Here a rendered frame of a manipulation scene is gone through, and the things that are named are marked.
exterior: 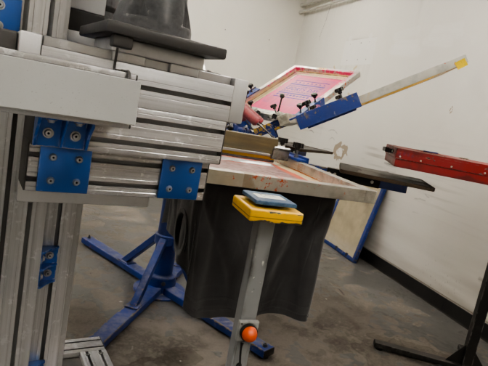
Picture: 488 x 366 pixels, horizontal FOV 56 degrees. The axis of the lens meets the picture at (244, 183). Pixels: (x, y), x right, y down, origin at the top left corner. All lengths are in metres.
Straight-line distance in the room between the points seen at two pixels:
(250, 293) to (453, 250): 2.62
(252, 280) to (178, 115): 0.43
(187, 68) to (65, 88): 0.28
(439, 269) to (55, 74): 3.27
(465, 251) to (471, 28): 1.61
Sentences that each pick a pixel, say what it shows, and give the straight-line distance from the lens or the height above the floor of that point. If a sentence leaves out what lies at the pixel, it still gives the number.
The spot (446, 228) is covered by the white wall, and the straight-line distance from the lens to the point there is 3.65.
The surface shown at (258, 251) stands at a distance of 1.07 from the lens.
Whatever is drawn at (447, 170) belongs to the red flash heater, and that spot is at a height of 1.05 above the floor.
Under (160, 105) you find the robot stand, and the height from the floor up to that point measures 1.13.
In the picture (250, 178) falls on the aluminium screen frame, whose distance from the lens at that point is 1.22.
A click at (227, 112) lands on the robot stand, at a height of 1.14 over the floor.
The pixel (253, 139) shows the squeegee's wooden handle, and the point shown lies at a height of 1.04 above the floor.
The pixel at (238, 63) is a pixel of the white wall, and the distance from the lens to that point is 6.14.
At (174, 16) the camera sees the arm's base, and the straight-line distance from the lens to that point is 0.89.
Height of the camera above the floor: 1.16
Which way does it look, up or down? 9 degrees down
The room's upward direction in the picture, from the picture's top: 11 degrees clockwise
